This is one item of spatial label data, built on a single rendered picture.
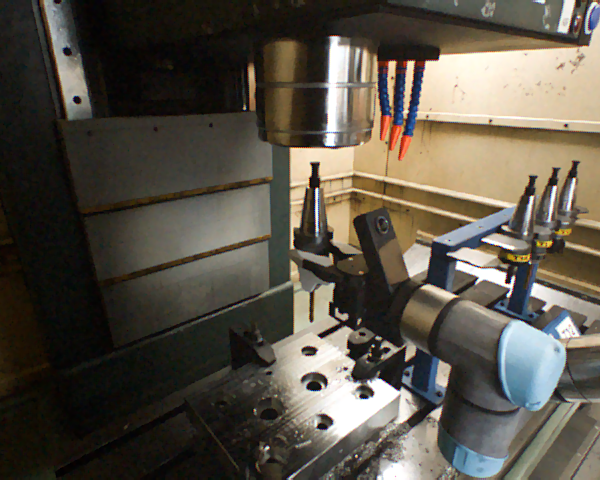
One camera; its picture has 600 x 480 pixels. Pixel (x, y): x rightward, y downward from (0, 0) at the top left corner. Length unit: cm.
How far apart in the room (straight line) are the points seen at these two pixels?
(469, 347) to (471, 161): 117
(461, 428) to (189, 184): 72
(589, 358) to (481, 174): 107
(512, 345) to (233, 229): 76
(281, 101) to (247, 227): 61
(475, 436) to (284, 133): 40
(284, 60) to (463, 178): 118
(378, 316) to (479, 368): 15
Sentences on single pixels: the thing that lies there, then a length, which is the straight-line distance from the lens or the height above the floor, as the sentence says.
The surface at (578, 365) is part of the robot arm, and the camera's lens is 56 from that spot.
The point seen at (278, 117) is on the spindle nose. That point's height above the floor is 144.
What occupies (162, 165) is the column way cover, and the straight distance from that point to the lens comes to 90.
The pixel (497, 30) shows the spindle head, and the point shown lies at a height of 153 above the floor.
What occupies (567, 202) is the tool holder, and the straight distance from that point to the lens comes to 102.
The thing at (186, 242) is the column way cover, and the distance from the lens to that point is 98.
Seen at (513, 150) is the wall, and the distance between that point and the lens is 149.
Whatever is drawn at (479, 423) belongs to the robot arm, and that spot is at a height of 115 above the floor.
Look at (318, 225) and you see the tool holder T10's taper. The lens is 57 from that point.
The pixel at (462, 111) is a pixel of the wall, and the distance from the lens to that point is 156.
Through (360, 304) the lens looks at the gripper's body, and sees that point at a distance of 52.
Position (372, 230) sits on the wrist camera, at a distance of 48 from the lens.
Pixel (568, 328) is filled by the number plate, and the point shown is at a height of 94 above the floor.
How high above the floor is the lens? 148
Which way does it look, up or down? 23 degrees down
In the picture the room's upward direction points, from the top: straight up
